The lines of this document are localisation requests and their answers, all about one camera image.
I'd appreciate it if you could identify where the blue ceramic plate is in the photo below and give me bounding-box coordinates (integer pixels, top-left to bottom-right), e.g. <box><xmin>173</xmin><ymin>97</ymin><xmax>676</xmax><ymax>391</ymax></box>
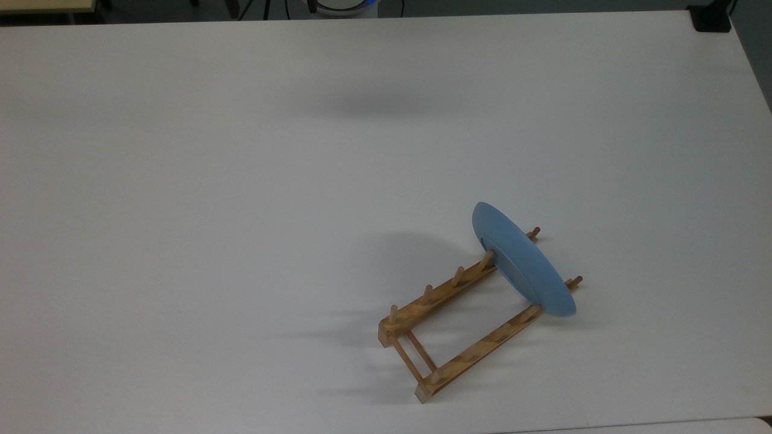
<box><xmin>472</xmin><ymin>202</ymin><xmax>577</xmax><ymax>318</ymax></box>

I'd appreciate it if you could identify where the wooden plate rack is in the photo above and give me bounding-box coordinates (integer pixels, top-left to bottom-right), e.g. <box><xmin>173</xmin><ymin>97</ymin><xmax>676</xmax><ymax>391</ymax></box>
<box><xmin>378</xmin><ymin>227</ymin><xmax>584</xmax><ymax>404</ymax></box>

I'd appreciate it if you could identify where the light wooden desk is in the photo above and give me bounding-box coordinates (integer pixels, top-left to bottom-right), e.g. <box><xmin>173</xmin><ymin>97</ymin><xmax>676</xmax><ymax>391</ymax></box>
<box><xmin>0</xmin><ymin>0</ymin><xmax>98</xmax><ymax>15</ymax></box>

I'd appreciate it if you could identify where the white robot base blue ring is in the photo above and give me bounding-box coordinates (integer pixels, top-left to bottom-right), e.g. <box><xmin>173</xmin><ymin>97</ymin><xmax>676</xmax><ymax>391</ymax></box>
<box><xmin>306</xmin><ymin>0</ymin><xmax>381</xmax><ymax>18</ymax></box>

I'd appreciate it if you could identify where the black table clamp mount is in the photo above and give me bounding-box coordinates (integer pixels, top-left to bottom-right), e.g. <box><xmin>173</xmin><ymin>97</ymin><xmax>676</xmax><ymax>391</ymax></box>
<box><xmin>688</xmin><ymin>0</ymin><xmax>738</xmax><ymax>33</ymax></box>

